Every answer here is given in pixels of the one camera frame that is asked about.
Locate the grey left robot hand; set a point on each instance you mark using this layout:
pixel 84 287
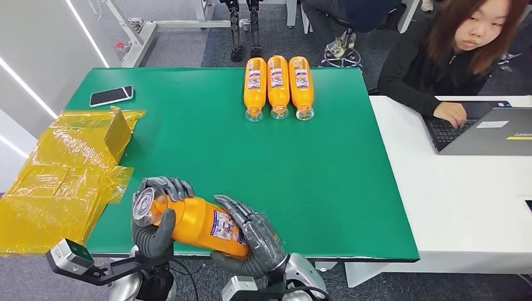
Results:
pixel 151 241

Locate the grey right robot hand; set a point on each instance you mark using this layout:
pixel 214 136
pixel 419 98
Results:
pixel 262 245

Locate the orange juice bottle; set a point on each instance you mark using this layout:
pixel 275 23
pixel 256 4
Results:
pixel 199 226
pixel 278 85
pixel 301 85
pixel 254 87

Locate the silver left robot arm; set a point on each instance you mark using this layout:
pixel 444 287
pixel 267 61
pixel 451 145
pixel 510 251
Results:
pixel 133 284

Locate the green table mat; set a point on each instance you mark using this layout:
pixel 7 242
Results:
pixel 257 166

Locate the yellow plastic wrapped cardboard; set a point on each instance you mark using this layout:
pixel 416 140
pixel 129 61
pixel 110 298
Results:
pixel 62 187

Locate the black smartphone white case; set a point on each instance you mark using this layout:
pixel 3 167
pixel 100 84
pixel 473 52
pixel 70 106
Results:
pixel 111 96

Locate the white desk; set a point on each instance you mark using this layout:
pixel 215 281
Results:
pixel 457 199

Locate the office chair star base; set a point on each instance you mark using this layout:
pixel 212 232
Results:
pixel 342 57

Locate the black robot leg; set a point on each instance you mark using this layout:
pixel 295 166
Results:
pixel 235 29
pixel 254 27

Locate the person's hand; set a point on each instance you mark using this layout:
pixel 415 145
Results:
pixel 451 113

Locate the person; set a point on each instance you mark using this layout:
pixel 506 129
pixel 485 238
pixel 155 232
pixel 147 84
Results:
pixel 332 18
pixel 420 70

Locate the grey laptop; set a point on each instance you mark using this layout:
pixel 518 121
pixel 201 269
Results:
pixel 482 133

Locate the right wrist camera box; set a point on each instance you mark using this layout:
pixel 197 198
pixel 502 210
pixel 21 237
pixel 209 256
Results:
pixel 239 288

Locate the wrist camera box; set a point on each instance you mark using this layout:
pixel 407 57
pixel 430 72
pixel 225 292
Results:
pixel 70 255
pixel 239 288

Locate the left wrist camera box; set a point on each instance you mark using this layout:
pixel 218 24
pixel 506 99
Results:
pixel 70 255

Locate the white metal stand frame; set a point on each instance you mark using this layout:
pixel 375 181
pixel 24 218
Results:
pixel 141 35

